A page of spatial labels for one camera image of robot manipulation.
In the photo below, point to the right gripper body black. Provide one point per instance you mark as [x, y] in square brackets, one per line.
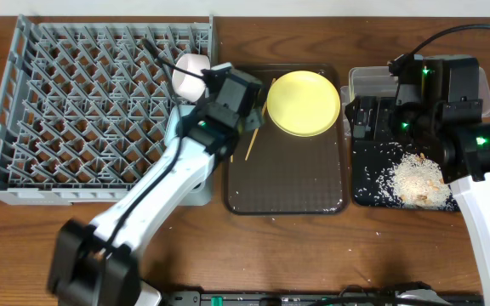
[413, 122]

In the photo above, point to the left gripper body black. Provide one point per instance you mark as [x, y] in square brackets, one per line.
[237, 125]

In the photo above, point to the white bowl with food residue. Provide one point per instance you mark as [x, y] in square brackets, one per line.
[188, 86]

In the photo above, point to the yellow plate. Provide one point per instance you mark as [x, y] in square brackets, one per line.
[303, 103]

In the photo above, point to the light blue bowl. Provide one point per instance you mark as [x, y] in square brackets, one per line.
[173, 120]

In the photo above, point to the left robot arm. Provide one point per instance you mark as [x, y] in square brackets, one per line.
[98, 263]

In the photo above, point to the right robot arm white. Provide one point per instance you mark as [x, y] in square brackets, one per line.
[374, 164]

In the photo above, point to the clear plastic waste bin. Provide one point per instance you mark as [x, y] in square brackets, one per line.
[377, 81]

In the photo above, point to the black waste tray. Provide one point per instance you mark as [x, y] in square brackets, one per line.
[372, 178]

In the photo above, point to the grey dishwasher rack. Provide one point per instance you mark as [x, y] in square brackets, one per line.
[84, 107]

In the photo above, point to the dark brown serving tray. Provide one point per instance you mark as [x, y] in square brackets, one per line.
[287, 174]

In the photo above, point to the spilled rice pile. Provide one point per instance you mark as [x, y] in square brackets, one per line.
[415, 183]

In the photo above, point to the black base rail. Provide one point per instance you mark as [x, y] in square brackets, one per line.
[350, 295]

